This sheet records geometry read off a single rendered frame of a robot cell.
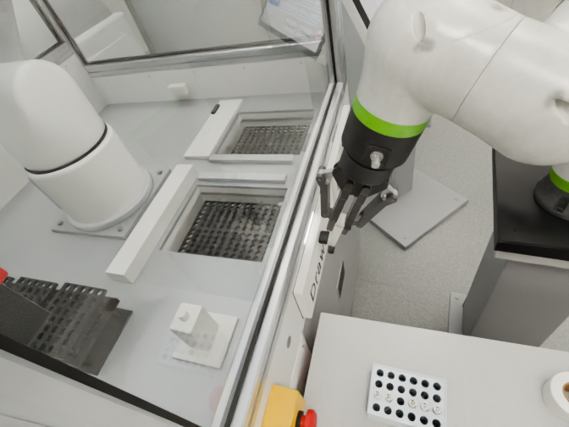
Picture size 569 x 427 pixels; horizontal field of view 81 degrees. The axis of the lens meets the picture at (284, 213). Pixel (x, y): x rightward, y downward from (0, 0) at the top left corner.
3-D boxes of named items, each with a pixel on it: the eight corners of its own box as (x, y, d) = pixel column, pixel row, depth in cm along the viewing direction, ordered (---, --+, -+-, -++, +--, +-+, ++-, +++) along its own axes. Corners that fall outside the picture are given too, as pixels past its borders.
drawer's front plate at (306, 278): (334, 211, 85) (330, 180, 77) (311, 319, 68) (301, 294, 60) (328, 211, 86) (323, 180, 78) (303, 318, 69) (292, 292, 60)
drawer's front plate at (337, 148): (351, 135, 104) (349, 103, 96) (336, 204, 87) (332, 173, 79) (346, 135, 105) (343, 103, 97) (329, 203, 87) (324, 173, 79)
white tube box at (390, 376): (443, 385, 61) (446, 379, 58) (443, 439, 56) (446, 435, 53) (372, 368, 65) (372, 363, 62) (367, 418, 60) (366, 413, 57)
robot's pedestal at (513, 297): (531, 308, 137) (634, 171, 81) (538, 385, 120) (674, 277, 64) (450, 292, 148) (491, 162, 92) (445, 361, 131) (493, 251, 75)
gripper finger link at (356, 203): (364, 168, 51) (373, 170, 51) (346, 212, 60) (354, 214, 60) (361, 186, 49) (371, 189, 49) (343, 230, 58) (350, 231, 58)
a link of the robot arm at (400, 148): (427, 97, 44) (358, 79, 44) (426, 156, 37) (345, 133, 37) (407, 133, 48) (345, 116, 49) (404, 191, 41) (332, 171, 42)
